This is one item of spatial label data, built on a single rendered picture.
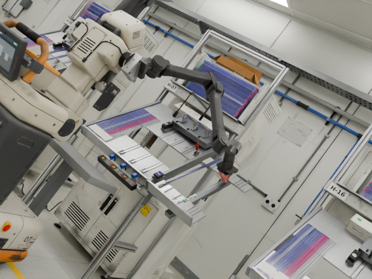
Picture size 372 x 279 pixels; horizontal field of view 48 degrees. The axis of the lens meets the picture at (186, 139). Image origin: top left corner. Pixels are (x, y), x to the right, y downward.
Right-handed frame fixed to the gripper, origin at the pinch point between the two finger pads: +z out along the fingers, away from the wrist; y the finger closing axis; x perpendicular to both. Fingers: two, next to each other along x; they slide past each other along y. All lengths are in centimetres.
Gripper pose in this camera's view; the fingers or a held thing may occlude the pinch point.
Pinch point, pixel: (224, 180)
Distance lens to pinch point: 221.8
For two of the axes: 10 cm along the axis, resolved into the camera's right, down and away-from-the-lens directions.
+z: -1.1, 8.3, 5.5
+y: -6.6, -4.7, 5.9
